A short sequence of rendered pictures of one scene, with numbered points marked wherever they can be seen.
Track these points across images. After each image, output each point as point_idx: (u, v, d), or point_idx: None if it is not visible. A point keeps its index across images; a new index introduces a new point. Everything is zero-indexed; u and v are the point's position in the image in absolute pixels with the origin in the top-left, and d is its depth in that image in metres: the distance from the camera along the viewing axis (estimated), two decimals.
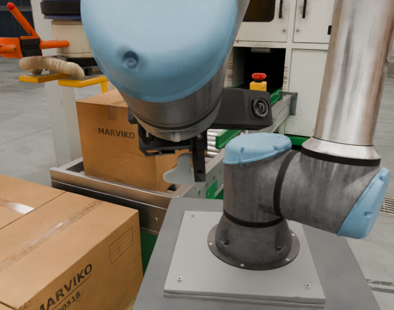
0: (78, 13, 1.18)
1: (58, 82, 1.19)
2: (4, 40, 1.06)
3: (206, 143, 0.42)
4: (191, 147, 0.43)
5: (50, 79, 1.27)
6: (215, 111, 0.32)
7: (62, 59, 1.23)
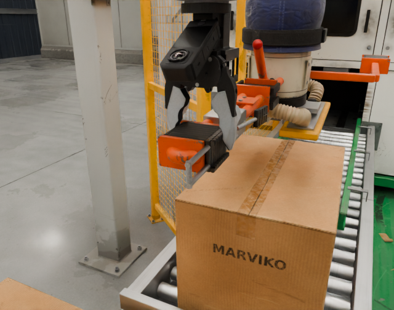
0: (306, 45, 0.92)
1: (280, 133, 0.94)
2: (244, 88, 0.81)
3: None
4: None
5: (251, 123, 1.02)
6: None
7: None
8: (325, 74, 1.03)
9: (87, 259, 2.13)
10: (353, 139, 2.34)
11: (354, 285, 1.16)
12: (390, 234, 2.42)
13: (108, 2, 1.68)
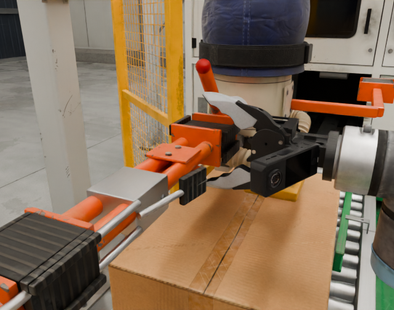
0: (282, 66, 0.66)
1: None
2: (184, 130, 0.54)
3: (281, 135, 0.49)
4: (277, 128, 0.50)
5: (210, 170, 0.75)
6: (367, 151, 0.44)
7: (241, 143, 0.71)
8: (310, 104, 0.76)
9: None
10: None
11: None
12: None
13: None
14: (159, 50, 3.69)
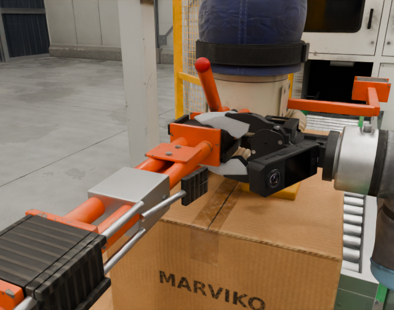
0: (281, 65, 0.66)
1: (244, 187, 0.67)
2: (183, 130, 0.53)
3: (280, 135, 0.49)
4: (277, 128, 0.50)
5: None
6: (366, 151, 0.44)
7: (239, 142, 0.71)
8: (306, 103, 0.76)
9: None
10: (358, 123, 2.63)
11: (363, 226, 1.46)
12: None
13: (152, 2, 1.97)
14: (188, 45, 4.24)
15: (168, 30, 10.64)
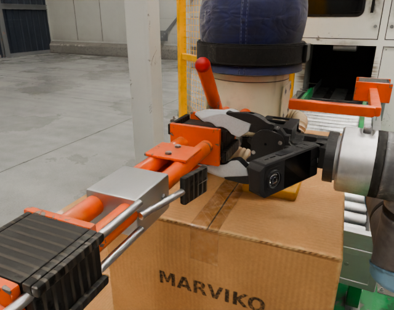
0: (281, 66, 0.66)
1: (244, 187, 0.67)
2: (183, 129, 0.53)
3: (280, 135, 0.48)
4: (277, 128, 0.50)
5: None
6: (366, 152, 0.44)
7: (239, 142, 0.71)
8: (308, 103, 0.76)
9: None
10: (361, 104, 2.63)
11: None
12: None
13: None
14: (189, 34, 4.24)
15: (169, 26, 10.65)
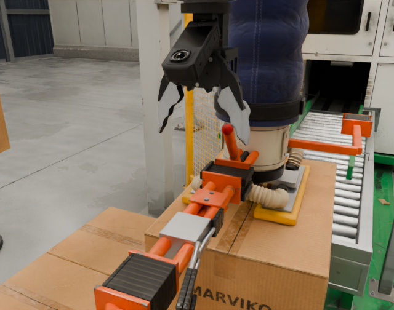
0: (283, 119, 0.84)
1: (255, 214, 0.85)
2: (213, 176, 0.71)
3: None
4: None
5: None
6: None
7: (250, 177, 0.89)
8: (303, 143, 0.95)
9: None
10: None
11: (360, 208, 1.64)
12: (388, 198, 2.90)
13: (167, 7, 2.16)
14: None
15: (171, 31, 10.83)
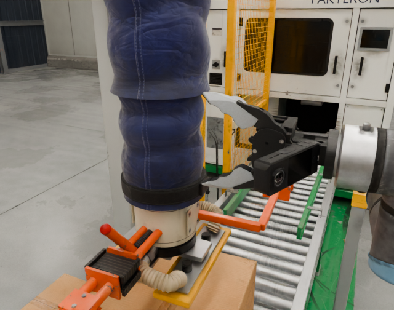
0: (180, 202, 0.86)
1: (154, 295, 0.87)
2: (94, 273, 0.73)
3: (282, 133, 0.49)
4: (277, 127, 0.51)
5: None
6: (367, 149, 0.45)
7: (153, 255, 0.91)
8: (212, 217, 0.97)
9: None
10: None
11: None
12: None
13: None
14: None
15: None
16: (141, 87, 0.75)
